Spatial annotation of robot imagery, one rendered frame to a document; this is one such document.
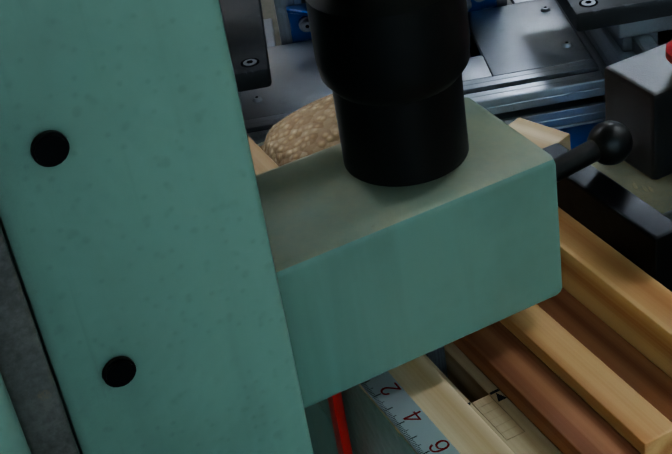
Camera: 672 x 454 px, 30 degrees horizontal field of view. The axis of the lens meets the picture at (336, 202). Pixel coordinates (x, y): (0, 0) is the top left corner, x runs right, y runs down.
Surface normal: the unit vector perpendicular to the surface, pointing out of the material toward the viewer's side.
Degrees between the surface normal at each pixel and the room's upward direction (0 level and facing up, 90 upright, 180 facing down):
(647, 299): 0
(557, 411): 0
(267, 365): 90
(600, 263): 0
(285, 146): 28
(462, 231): 90
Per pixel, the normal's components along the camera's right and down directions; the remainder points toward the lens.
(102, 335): 0.44, 0.44
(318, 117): -0.43, -0.70
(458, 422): -0.14, -0.83
